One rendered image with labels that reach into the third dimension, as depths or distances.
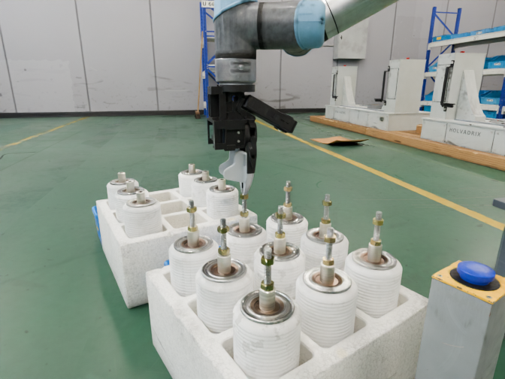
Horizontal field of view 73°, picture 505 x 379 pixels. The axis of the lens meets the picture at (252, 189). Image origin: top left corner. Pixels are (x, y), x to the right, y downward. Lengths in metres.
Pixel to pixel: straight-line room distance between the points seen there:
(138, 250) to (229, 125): 0.42
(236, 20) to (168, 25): 6.31
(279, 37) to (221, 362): 0.51
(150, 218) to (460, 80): 2.97
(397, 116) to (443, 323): 3.55
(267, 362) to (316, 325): 0.11
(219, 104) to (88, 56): 6.41
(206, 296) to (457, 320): 0.35
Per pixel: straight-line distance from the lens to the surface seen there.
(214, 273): 0.58
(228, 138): 0.64
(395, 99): 3.97
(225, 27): 0.64
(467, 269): 0.50
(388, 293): 0.64
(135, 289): 0.95
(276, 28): 0.62
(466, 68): 3.48
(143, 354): 0.84
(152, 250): 0.91
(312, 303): 0.54
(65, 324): 0.98
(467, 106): 3.38
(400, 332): 0.65
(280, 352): 0.49
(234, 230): 0.72
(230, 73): 0.63
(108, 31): 6.99
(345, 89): 5.16
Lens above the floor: 0.55
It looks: 17 degrees down
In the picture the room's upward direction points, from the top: straight up
